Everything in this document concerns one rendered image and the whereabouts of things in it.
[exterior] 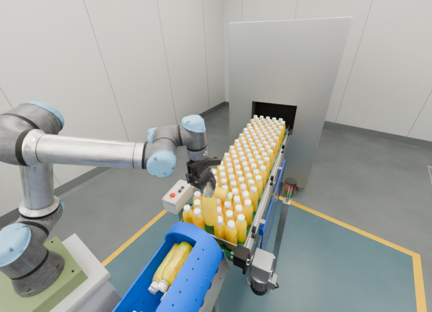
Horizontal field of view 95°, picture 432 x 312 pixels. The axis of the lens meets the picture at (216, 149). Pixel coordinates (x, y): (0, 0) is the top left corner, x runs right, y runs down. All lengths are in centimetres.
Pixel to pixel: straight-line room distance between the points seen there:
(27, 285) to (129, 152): 65
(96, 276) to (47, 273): 17
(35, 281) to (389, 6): 474
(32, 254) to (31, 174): 28
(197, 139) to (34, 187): 57
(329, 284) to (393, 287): 53
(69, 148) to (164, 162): 23
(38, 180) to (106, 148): 36
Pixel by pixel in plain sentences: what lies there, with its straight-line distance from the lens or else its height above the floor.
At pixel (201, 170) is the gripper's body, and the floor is 153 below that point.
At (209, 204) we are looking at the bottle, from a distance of 89.
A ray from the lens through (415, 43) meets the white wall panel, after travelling 453.
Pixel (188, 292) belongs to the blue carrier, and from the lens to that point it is 89.
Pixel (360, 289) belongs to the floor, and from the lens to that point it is 245.
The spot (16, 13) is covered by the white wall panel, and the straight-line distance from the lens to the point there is 320.
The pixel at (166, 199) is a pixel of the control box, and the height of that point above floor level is 110.
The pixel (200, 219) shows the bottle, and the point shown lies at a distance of 122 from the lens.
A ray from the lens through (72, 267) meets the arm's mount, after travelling 106.
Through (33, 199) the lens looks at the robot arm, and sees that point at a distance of 96.
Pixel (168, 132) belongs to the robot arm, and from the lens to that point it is 65.
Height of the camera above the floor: 199
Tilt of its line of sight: 32 degrees down
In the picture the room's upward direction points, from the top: 3 degrees counter-clockwise
